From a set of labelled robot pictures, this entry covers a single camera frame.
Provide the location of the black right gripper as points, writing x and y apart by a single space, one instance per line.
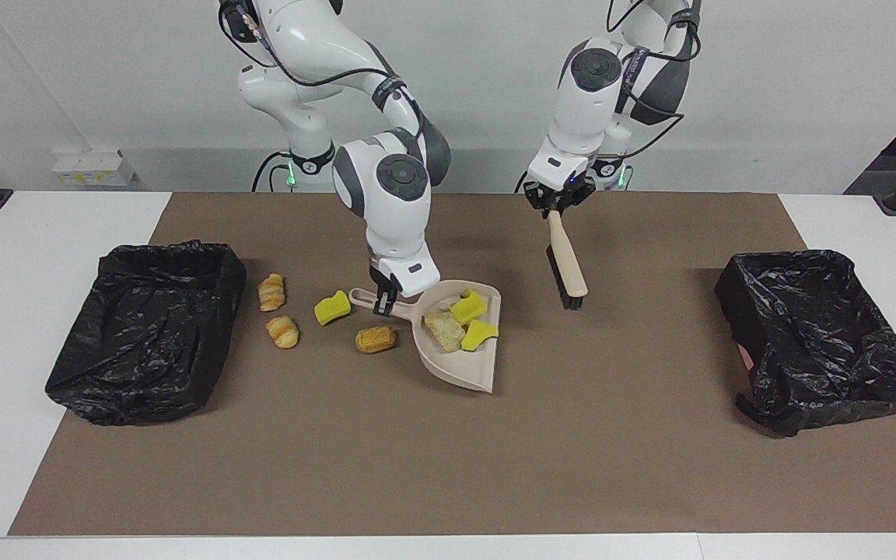
383 284

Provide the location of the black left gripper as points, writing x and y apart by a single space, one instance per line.
561 193

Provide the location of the brown toy pastry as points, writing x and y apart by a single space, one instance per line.
376 340

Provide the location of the wavy yellow sponge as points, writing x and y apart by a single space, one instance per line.
332 309

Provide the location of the beige brush black bristles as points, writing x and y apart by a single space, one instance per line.
568 264

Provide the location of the pale crumbly toy bread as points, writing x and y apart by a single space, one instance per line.
444 330

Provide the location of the large yellow sponge piece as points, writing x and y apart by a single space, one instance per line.
468 308

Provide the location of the small yellow sponge piece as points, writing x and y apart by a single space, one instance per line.
479 334

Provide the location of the beige plastic dustpan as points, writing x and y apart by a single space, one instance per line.
463 365

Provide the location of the striped toy croissant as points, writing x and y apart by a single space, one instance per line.
282 332
271 292

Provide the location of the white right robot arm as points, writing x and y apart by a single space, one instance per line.
386 225

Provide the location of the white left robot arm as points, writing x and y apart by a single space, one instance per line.
588 109

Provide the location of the black bag lined pink bin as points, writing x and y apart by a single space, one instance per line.
813 342

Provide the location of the brown table mat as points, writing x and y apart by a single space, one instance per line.
448 482

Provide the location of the white wall socket box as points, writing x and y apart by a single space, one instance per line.
94 169

